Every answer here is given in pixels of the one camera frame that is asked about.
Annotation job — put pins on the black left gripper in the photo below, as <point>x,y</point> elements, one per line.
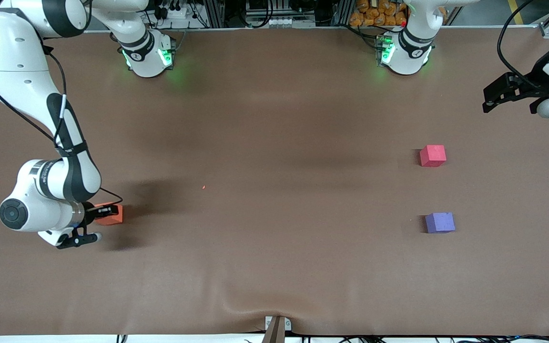
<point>538,82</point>

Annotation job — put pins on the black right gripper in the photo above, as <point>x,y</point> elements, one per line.
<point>90,213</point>

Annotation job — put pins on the orange foam block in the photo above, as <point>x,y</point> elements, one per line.
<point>112,219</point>

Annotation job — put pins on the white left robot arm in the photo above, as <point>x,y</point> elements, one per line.
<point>405,57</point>

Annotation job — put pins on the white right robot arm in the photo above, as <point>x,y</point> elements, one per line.
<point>17,57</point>

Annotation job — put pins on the red foam block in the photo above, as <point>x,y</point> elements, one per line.
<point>432,156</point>

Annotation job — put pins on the purple foam block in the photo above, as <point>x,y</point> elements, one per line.
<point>440,223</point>

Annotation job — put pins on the pile of orange items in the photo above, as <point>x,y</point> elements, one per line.
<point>379,14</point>

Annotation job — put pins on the paper table cover sheet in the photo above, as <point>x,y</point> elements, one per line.
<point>274,262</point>

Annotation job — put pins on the brown wooden strip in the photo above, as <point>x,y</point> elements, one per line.
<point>274,333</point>

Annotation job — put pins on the white power strip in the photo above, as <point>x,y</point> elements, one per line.
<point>177,13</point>

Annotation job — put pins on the white terminal block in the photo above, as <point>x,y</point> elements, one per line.
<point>291,21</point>

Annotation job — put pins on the aluminium frame post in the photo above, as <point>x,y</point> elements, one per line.
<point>215,13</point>
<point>342,12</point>

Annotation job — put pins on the grey metal bracket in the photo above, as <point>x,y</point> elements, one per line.
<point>288,325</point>

